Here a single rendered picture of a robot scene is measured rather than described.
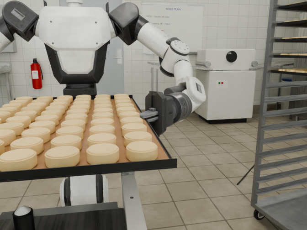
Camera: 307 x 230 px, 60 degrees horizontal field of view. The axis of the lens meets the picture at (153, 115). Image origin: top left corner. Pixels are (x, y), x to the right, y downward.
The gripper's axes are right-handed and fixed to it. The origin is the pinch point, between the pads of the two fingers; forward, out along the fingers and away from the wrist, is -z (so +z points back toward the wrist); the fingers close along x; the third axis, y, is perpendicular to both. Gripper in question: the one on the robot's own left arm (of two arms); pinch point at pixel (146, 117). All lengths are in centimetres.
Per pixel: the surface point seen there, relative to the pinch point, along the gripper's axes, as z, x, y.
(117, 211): -18.0, -16.0, 5.4
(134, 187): -16.5, -10.0, 9.0
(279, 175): 135, -68, 15
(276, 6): 120, 42, 6
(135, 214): -23.6, -10.0, 14.7
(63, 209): -23.8, -16.1, -4.8
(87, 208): -20.6, -16.1, -1.0
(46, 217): -27.7, -16.0, -5.0
